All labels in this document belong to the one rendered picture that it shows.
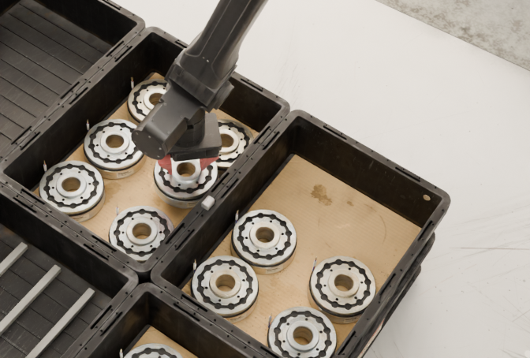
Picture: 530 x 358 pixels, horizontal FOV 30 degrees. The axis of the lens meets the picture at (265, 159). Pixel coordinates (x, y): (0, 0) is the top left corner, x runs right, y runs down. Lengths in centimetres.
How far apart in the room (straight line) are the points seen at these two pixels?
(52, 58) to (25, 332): 54
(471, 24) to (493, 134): 123
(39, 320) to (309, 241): 44
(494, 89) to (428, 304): 52
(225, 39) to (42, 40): 69
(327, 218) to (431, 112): 43
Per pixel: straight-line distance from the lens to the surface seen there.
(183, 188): 157
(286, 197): 164
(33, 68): 182
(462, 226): 183
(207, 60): 128
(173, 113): 137
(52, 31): 187
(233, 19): 119
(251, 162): 155
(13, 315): 153
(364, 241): 161
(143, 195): 163
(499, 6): 325
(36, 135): 160
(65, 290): 155
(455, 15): 318
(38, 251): 159
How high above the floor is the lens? 219
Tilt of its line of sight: 54 degrees down
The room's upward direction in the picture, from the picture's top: 8 degrees clockwise
